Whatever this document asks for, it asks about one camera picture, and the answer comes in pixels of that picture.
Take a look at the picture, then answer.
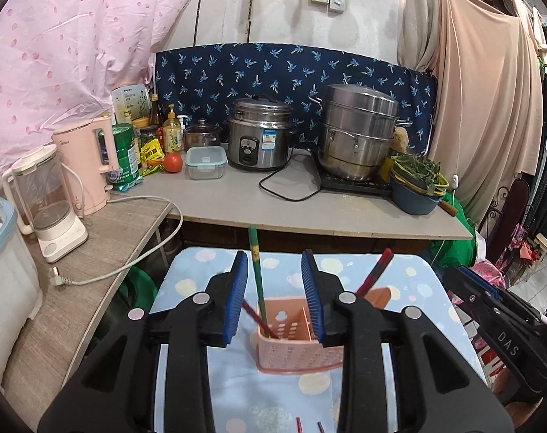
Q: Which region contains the large steel steamer pot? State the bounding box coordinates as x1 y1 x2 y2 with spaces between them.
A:
309 84 400 182

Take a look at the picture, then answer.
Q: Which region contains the pink perforated utensil basket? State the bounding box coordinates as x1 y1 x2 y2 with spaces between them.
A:
255 285 392 375

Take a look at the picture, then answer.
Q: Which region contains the beige curtain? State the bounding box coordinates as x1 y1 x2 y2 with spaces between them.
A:
398 0 543 222

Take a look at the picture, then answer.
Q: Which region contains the white carton box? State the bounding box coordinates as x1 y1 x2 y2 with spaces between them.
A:
111 84 151 123

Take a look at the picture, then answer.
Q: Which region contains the small lidded pot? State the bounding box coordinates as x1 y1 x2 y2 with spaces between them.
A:
183 118 221 150

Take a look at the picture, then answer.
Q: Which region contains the white blender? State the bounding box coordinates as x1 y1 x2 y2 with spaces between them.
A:
2 144 88 264

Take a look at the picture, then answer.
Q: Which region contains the red chopstick long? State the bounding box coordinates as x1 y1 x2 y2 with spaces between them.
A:
356 248 394 297

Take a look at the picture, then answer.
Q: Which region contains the blue basin with greens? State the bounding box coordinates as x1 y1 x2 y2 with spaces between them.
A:
378 153 450 216

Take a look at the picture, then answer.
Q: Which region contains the pink electric kettle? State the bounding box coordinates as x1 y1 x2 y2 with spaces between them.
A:
52 114 120 218

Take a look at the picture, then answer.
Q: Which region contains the green chopstick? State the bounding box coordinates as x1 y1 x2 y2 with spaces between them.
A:
248 225 269 337

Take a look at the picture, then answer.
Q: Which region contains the red tomato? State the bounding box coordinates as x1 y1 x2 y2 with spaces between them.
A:
163 153 183 174

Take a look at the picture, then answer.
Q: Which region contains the clear food container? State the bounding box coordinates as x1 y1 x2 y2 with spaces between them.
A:
185 146 227 180

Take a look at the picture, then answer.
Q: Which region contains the pink floral curtain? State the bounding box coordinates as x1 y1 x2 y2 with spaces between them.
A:
0 0 190 174

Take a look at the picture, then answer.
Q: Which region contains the green plastic bag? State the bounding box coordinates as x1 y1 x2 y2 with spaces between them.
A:
426 192 480 272

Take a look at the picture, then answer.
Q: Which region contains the steel rice cooker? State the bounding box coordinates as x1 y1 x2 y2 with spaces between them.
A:
227 97 292 171

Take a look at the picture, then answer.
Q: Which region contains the blue polka dot tablecloth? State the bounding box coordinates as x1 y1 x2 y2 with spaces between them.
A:
151 247 486 432

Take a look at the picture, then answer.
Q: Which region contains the pink floral fabric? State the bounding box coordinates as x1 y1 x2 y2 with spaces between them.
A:
471 259 508 289

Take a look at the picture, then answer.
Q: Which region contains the white power cord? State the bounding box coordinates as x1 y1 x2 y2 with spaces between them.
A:
48 161 184 289

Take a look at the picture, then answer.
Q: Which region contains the green tin can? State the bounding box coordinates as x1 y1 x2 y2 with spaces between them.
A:
108 123 141 192

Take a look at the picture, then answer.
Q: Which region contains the yellow oil bottle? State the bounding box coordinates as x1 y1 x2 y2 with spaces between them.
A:
163 105 182 153

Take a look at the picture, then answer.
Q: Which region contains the black induction cooker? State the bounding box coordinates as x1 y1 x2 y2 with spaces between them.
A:
316 163 392 197

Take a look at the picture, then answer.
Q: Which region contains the navy floral cloth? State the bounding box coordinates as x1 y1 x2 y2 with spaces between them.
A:
155 43 437 154

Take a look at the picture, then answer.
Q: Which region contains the dark red chopstick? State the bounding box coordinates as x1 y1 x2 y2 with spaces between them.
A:
242 300 278 339

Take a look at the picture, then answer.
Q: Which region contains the yellow snack packet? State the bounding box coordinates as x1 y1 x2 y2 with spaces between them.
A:
140 139 165 177

